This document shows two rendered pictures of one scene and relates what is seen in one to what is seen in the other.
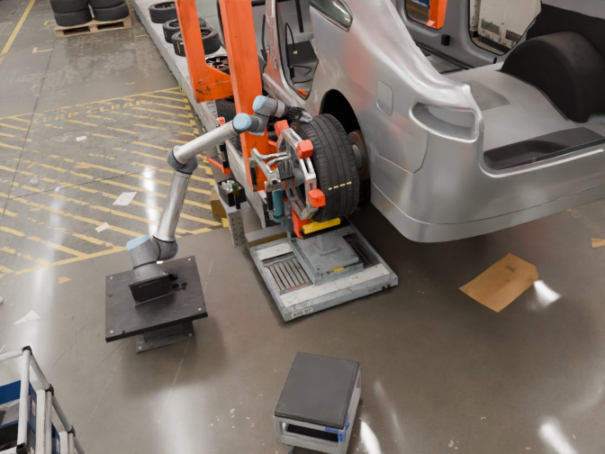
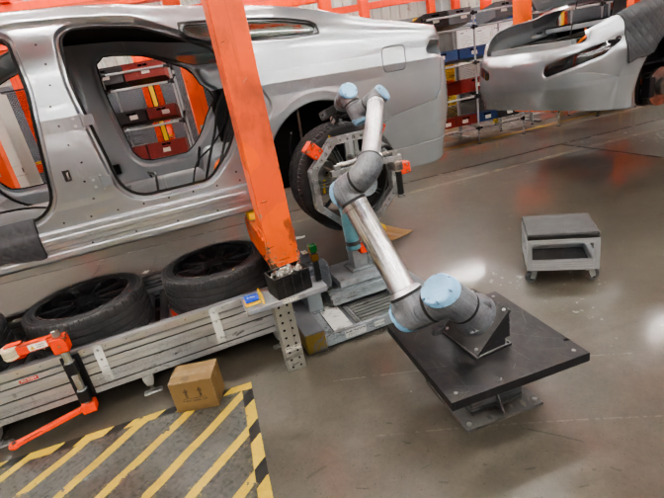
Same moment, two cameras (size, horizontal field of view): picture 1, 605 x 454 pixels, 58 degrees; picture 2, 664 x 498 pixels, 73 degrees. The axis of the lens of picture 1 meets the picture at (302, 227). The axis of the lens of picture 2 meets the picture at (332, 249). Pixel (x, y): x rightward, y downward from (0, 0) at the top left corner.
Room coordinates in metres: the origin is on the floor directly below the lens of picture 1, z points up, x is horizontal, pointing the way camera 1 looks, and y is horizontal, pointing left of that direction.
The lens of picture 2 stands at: (3.16, 2.60, 1.46)
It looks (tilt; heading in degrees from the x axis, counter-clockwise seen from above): 21 degrees down; 271
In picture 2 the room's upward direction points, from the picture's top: 11 degrees counter-clockwise
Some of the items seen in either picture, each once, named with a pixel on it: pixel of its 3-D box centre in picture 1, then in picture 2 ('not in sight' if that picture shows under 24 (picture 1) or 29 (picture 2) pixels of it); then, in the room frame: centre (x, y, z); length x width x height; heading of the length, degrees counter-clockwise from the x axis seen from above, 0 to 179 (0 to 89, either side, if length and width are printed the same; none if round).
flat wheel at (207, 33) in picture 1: (196, 41); not in sight; (7.94, 1.26, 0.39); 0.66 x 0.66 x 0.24
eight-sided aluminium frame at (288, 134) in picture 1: (296, 175); (355, 180); (3.00, 0.01, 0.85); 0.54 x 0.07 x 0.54; 18
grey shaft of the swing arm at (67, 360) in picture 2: (222, 149); (73, 371); (4.59, 0.67, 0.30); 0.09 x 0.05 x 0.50; 18
